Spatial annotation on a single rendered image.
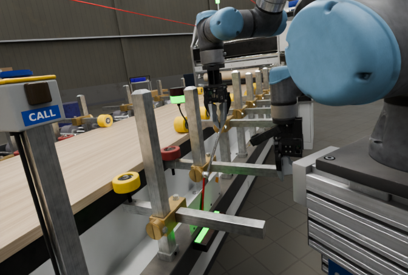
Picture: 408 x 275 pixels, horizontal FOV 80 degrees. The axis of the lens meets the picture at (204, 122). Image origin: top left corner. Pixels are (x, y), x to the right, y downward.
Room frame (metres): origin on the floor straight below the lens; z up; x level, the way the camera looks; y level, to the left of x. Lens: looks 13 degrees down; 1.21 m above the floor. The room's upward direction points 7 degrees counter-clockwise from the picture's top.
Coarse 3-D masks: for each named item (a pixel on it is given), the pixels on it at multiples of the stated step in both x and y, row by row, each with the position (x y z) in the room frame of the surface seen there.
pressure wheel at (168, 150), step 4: (164, 148) 0.94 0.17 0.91; (168, 148) 0.92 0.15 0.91; (172, 148) 0.93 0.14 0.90; (176, 148) 0.92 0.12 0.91; (164, 152) 0.89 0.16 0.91; (168, 152) 0.88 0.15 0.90; (172, 152) 0.88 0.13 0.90; (176, 152) 0.89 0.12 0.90; (164, 156) 0.89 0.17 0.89; (168, 156) 0.88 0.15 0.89; (172, 156) 0.88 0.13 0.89; (176, 156) 0.89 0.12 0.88; (168, 160) 0.88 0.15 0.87; (172, 160) 0.91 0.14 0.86; (172, 172) 0.92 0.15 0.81
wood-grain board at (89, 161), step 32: (128, 128) 1.42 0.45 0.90; (160, 128) 1.32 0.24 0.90; (64, 160) 0.95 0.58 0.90; (96, 160) 0.90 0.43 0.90; (128, 160) 0.86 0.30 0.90; (0, 192) 0.71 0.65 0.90; (96, 192) 0.64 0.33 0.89; (0, 224) 0.52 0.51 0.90; (32, 224) 0.51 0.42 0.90; (0, 256) 0.43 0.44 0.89
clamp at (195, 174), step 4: (208, 160) 0.84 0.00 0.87; (212, 160) 0.86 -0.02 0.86; (208, 164) 0.82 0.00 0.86; (192, 168) 0.80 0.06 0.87; (196, 168) 0.78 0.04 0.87; (200, 168) 0.79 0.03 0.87; (204, 168) 0.79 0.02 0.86; (192, 172) 0.78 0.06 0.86; (196, 172) 0.78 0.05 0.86; (200, 172) 0.77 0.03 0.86; (192, 176) 0.78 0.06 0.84; (196, 176) 0.78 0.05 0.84; (200, 176) 0.77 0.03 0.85; (192, 180) 0.79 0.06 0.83; (196, 180) 0.78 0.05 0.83; (200, 180) 0.77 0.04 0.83
